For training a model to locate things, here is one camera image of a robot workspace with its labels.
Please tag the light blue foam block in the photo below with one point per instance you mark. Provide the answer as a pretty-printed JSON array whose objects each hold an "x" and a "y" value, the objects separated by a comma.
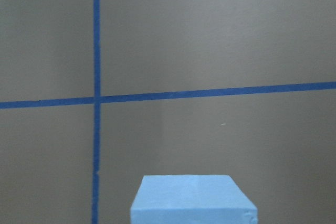
[{"x": 191, "y": 199}]

